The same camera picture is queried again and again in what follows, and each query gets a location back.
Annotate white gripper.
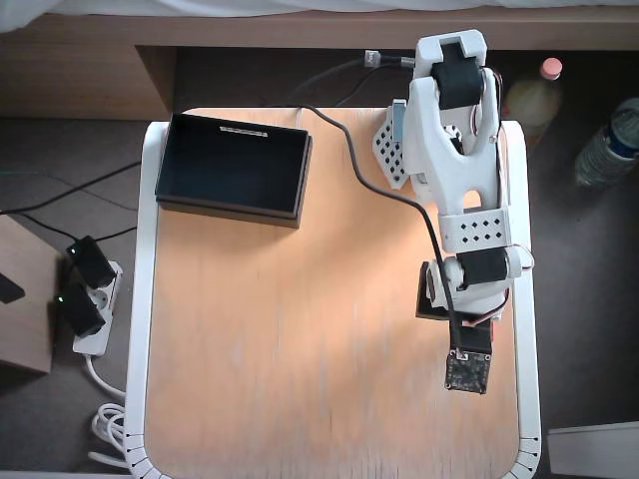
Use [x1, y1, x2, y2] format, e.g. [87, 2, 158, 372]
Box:
[416, 260, 512, 325]

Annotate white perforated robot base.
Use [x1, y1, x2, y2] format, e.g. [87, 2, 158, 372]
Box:
[371, 98, 415, 192]

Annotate black rectangular bin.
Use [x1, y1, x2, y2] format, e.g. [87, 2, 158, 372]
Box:
[155, 113, 314, 232]

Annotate white flat box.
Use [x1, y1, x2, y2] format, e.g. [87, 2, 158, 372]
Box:
[546, 421, 639, 476]

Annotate clear plastic water bottle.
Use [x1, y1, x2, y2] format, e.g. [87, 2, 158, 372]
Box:
[573, 97, 639, 189]

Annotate yellow bottle with pink cap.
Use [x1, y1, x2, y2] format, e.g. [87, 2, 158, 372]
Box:
[502, 56, 566, 147]

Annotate white power strip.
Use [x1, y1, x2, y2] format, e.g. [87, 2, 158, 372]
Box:
[72, 258, 124, 357]

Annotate white bed sheet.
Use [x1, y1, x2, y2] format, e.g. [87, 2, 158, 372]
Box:
[0, 0, 639, 34]

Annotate black power adapter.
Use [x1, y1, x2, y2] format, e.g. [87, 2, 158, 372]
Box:
[65, 236, 117, 290]
[53, 282, 107, 337]

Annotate brown cardboard box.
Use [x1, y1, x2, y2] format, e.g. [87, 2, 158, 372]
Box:
[0, 212, 64, 375]

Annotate black flat object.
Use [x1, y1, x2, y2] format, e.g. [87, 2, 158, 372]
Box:
[0, 271, 26, 305]

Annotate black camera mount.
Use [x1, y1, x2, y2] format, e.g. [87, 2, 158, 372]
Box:
[450, 318, 494, 356]

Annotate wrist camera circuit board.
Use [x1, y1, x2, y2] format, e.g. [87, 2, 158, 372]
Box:
[444, 347, 493, 397]

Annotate black camera cable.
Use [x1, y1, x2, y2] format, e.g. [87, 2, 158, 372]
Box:
[297, 103, 465, 358]

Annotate white table frame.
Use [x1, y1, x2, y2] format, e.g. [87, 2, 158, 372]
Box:
[123, 107, 543, 479]

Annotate short black adapter cable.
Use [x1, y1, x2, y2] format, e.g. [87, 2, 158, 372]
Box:
[92, 224, 142, 246]
[19, 212, 76, 248]

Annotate white coiled power cord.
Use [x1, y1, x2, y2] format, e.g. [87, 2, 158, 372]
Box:
[84, 351, 135, 471]

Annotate long black floor cable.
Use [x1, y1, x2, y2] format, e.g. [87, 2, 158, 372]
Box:
[0, 162, 144, 216]

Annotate brown wooden bed frame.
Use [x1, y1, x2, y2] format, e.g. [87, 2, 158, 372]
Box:
[0, 12, 639, 121]

